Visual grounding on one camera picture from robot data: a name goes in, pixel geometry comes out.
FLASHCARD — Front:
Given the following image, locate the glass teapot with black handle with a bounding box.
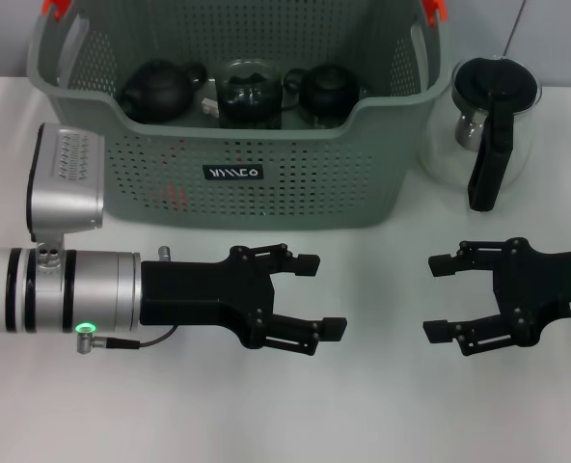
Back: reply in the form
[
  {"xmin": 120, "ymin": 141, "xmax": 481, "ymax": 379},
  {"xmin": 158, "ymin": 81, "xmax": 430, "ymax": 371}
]
[{"xmin": 418, "ymin": 55, "xmax": 543, "ymax": 213}]

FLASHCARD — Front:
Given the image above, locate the orange bin latch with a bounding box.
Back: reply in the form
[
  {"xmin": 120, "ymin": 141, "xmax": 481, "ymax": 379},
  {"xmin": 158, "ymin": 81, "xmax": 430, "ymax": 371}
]
[
  {"xmin": 421, "ymin": 0, "xmax": 449, "ymax": 24},
  {"xmin": 41, "ymin": 0, "xmax": 72, "ymax": 21}
]

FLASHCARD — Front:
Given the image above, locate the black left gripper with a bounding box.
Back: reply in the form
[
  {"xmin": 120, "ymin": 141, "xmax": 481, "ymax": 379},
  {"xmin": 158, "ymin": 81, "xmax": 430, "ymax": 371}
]
[{"xmin": 139, "ymin": 243, "xmax": 348, "ymax": 358}]

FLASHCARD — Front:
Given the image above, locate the grey-green perforated storage bin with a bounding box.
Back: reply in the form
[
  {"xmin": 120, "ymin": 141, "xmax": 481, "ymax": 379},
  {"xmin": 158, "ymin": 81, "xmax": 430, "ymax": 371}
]
[{"xmin": 27, "ymin": 0, "xmax": 453, "ymax": 231}]

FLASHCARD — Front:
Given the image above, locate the glass teacup with black sleeve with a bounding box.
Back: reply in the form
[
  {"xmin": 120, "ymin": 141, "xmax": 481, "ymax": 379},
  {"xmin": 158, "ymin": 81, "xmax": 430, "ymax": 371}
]
[
  {"xmin": 219, "ymin": 95, "xmax": 286, "ymax": 130},
  {"xmin": 216, "ymin": 58, "xmax": 286, "ymax": 105},
  {"xmin": 283, "ymin": 62, "xmax": 369, "ymax": 130}
]

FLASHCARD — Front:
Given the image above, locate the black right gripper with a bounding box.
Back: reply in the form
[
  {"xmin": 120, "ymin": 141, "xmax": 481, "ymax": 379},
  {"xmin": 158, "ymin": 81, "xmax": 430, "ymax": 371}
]
[{"xmin": 422, "ymin": 235, "xmax": 571, "ymax": 358}]

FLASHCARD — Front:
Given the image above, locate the grey left gripper cable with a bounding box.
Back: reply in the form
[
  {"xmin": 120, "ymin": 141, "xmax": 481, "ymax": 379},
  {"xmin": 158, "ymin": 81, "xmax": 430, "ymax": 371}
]
[{"xmin": 75, "ymin": 323, "xmax": 178, "ymax": 355}]

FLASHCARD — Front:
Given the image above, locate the black clay teapot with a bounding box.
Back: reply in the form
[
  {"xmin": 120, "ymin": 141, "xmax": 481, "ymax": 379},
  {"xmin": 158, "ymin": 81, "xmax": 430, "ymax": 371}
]
[{"xmin": 120, "ymin": 58, "xmax": 208, "ymax": 123}]

